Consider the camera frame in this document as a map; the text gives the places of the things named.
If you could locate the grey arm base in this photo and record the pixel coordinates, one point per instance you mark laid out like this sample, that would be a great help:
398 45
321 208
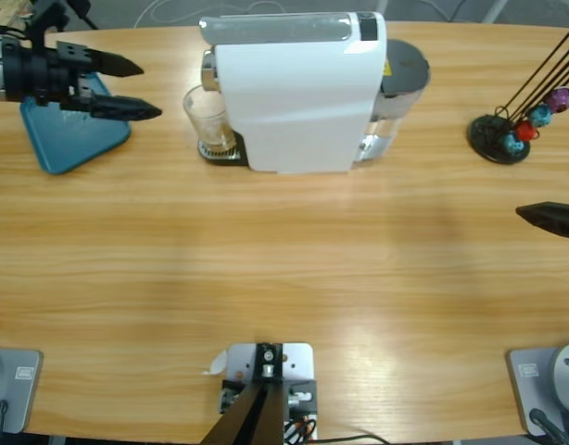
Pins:
530 394
20 389

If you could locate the red coffee capsule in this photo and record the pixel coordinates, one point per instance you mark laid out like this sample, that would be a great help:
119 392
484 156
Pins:
525 131

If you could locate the clear glass cup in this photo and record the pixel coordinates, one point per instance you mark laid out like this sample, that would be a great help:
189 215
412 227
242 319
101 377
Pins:
210 120

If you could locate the wooden crate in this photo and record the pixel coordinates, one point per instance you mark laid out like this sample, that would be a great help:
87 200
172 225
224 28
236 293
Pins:
6 11

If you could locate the black camera post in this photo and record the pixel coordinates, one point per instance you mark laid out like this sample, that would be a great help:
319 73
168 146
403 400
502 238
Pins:
256 417

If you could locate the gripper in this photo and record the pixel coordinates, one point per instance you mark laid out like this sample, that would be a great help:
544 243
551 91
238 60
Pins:
34 76

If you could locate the purple coffee capsule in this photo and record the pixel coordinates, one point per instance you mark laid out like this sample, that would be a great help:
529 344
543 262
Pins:
557 99

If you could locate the teal square tray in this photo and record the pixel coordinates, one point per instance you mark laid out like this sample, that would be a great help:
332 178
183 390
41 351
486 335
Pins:
76 143

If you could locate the teal coffee capsule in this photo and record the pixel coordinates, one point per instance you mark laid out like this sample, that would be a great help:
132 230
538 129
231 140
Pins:
513 143
540 116

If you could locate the grey coffee machine lever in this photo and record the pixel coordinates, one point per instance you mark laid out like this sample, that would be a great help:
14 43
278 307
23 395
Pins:
266 30

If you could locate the black stand legs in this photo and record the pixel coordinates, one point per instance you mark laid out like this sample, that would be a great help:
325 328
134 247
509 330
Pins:
83 11

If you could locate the clear water tank grey lid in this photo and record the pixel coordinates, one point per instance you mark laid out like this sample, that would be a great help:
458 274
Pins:
405 65

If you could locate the white capsule coffee machine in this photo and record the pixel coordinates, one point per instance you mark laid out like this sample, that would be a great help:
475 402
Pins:
289 102

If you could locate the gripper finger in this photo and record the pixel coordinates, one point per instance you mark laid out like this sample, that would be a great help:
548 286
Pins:
560 218

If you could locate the white mount block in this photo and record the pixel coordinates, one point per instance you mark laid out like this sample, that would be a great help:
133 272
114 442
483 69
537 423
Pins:
296 366

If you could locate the black capsule holder stand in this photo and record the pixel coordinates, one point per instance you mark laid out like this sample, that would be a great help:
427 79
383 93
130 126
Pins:
486 134

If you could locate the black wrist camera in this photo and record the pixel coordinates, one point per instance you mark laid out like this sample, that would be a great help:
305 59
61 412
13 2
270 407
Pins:
46 18

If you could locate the white tape piece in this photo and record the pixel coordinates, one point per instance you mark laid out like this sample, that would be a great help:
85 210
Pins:
217 364

